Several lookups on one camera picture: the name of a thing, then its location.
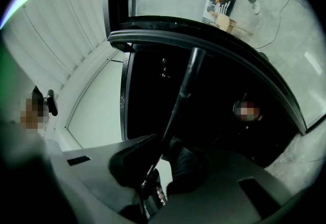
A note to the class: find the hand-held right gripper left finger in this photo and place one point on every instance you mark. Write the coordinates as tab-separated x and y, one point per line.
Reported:
130	164

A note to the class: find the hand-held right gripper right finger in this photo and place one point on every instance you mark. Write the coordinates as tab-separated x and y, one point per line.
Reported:
188	169

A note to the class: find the black-framed glass door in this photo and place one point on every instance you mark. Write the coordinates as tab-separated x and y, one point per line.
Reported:
203	37

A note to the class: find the person's right hand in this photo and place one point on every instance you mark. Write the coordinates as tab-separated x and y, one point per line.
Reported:
161	196

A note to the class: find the person's face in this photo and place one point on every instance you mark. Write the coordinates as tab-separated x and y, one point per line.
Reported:
33	113

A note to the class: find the wooden stool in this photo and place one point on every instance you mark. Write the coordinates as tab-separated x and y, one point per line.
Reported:
224	22

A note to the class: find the black head-worn camera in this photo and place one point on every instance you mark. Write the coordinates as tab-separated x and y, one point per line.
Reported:
52	103

